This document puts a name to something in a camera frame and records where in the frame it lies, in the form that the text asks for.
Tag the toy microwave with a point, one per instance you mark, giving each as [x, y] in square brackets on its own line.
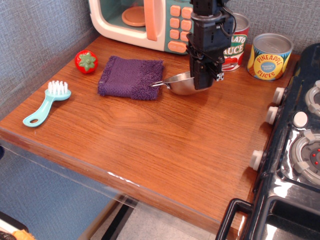
[167, 23]

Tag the orange microwave plate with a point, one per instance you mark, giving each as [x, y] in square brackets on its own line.
[134, 16]

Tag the white round stove button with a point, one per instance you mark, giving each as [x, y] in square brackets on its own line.
[300, 119]

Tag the red toy tomato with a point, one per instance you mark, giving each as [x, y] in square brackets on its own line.
[86, 61]

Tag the teal dish brush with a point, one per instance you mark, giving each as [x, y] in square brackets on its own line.
[56, 91]

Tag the black oven door handle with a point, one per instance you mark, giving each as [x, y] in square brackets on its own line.
[234, 206]

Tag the grey stove burner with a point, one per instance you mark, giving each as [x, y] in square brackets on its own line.
[312, 106]
[305, 156]

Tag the white stove knob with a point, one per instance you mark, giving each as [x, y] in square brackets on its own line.
[278, 95]
[256, 158]
[271, 115]

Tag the pineapple slices can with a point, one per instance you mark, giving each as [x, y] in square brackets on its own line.
[269, 56]

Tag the tomato sauce can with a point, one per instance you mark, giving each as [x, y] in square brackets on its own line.
[235, 53]

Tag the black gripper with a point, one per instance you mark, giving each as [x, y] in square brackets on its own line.
[213, 27]

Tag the purple cloth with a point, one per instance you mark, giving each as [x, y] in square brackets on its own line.
[131, 78]

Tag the silver metal bowl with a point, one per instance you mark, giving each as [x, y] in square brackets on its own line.
[180, 84]

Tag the black toy stove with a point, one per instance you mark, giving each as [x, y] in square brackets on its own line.
[286, 206]

